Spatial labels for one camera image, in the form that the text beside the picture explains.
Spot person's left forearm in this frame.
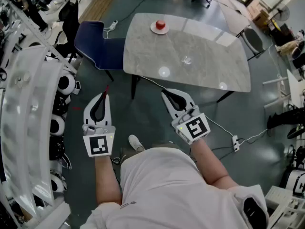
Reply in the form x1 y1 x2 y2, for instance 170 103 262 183
94 155 122 206

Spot black standing fan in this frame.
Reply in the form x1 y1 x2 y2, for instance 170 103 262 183
273 3 291 22

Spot person's right forearm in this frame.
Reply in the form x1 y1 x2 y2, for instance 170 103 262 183
189 138 239 188

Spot person's olive trousers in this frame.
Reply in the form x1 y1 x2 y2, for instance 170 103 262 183
147 142 182 151

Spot cardboard box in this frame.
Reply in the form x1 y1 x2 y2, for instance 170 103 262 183
252 8 272 29

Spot black mesh office chair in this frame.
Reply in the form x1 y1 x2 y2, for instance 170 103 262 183
58 0 81 60

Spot black equipment heap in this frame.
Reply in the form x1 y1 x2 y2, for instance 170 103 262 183
266 108 305 139

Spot blue upholstered chair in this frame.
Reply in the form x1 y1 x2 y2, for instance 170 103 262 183
74 21 126 82

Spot white organizer cart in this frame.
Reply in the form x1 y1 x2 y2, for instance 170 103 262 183
264 185 305 229

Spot grey shell chair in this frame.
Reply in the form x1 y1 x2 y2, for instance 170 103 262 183
242 27 266 60

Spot person's white shoe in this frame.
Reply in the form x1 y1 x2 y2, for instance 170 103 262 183
128 134 146 152

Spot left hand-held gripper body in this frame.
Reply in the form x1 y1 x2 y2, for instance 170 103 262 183
82 124 116 157

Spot black shoulder pack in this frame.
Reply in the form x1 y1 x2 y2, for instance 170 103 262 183
244 196 268 227

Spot person's white shirt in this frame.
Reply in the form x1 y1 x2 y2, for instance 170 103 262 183
81 148 270 229

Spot row of robot heads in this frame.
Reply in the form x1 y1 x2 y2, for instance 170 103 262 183
49 73 82 193

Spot white round plate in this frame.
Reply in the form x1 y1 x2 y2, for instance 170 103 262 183
150 21 170 35

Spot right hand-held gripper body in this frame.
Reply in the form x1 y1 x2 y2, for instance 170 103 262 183
171 105 211 146

